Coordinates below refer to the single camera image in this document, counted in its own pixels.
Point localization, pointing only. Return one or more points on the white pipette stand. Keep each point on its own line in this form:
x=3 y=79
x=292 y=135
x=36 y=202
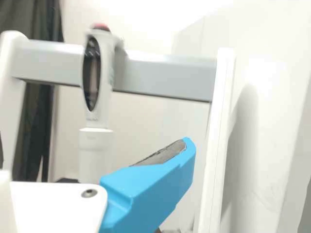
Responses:
x=158 y=72

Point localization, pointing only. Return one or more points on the pipette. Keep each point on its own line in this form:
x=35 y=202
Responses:
x=96 y=145

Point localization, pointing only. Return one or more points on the white incubator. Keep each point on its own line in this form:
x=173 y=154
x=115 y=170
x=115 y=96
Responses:
x=279 y=121

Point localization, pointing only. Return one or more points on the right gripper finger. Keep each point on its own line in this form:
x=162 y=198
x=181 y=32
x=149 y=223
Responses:
x=150 y=191

